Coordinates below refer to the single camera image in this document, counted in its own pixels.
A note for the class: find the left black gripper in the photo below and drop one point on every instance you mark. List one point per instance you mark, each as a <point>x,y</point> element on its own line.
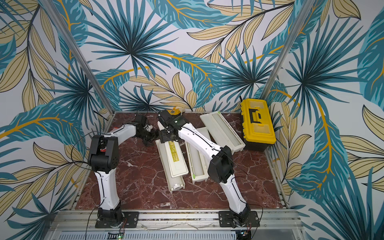
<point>154,136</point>

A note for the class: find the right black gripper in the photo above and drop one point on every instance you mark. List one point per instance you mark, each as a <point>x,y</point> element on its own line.
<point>165,135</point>

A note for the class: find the white wrap dispenser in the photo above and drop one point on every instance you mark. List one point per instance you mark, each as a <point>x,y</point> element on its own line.
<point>201,138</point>
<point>222,132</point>
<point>172,159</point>

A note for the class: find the short plastic wrap roll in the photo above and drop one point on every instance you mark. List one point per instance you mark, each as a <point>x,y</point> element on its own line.
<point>196,162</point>

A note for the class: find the long plastic wrap roll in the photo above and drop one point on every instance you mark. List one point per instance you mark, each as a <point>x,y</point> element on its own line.
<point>177,183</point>

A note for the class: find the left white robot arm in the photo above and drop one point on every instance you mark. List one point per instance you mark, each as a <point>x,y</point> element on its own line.
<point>104,158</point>

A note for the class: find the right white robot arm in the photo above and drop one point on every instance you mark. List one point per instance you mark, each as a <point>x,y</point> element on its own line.
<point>218,159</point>

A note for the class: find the yellow black work glove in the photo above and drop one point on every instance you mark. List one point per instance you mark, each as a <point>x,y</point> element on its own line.
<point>176,111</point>

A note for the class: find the yellow black toolbox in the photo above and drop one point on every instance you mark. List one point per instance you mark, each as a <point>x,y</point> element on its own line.
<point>258,130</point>

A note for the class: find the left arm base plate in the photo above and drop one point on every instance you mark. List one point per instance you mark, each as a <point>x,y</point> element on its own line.
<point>110,219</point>

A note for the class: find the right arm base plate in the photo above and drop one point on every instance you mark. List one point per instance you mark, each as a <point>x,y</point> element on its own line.
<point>229,219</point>

